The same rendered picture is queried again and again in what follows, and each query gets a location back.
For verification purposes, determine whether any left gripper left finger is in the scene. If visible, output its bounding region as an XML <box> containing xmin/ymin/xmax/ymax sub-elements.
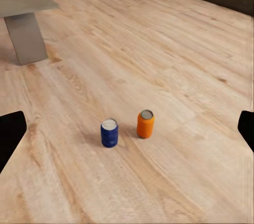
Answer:
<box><xmin>0</xmin><ymin>111</ymin><xmax>27</xmax><ymax>173</ymax></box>

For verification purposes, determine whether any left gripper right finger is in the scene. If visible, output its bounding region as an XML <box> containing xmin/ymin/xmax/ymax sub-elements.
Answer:
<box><xmin>238</xmin><ymin>110</ymin><xmax>254</xmax><ymax>152</ymax></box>

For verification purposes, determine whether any can of soda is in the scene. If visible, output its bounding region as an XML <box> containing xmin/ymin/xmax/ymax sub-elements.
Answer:
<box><xmin>101</xmin><ymin>118</ymin><xmax>118</xmax><ymax>148</ymax></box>
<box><xmin>137</xmin><ymin>110</ymin><xmax>155</xmax><ymax>139</ymax></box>

